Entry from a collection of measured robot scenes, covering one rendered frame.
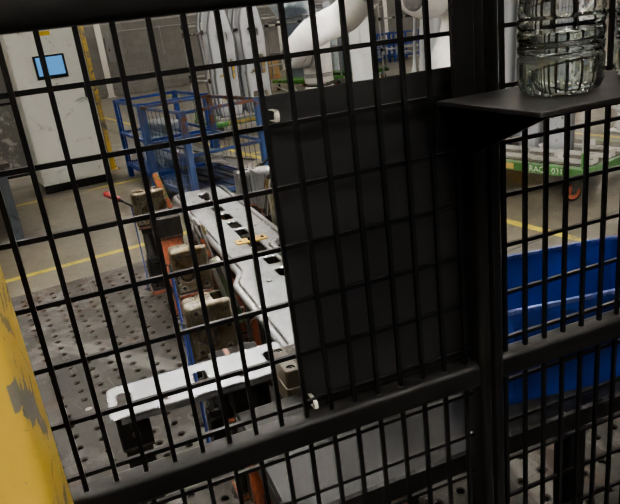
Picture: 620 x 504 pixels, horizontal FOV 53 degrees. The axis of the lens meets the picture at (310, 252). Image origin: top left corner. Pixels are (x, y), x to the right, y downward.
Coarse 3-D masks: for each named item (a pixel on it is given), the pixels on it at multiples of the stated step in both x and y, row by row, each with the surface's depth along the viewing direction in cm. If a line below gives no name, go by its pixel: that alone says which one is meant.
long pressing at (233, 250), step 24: (192, 192) 222; (192, 216) 193; (240, 216) 185; (216, 240) 166; (264, 240) 161; (240, 264) 146; (264, 264) 144; (240, 288) 133; (264, 288) 131; (288, 312) 118; (288, 336) 109
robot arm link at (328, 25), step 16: (336, 0) 163; (352, 0) 157; (320, 16) 164; (336, 16) 163; (352, 16) 161; (304, 32) 165; (320, 32) 164; (336, 32) 164; (304, 48) 166; (304, 64) 173
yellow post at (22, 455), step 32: (0, 288) 41; (0, 320) 38; (0, 352) 37; (0, 384) 37; (32, 384) 44; (0, 416) 37; (32, 416) 41; (0, 448) 38; (32, 448) 39; (0, 480) 38; (32, 480) 39; (64, 480) 48
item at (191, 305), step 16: (192, 304) 116; (208, 304) 116; (224, 304) 118; (192, 320) 116; (192, 336) 117; (224, 336) 119; (192, 352) 120; (208, 352) 119; (208, 400) 124; (208, 416) 125; (224, 432) 125
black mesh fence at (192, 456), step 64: (0, 0) 40; (64, 0) 42; (128, 0) 43; (192, 0) 45; (256, 0) 46; (448, 0) 53; (0, 64) 42; (192, 64) 47; (256, 64) 48; (320, 64) 50; (256, 128) 50; (576, 128) 62; (0, 192) 44; (256, 192) 52; (384, 192) 55; (512, 192) 61; (128, 256) 49; (192, 256) 51; (256, 256) 53; (320, 320) 57; (192, 384) 54; (448, 384) 63; (192, 448) 57; (256, 448) 57; (384, 448) 64; (448, 448) 67; (576, 448) 75
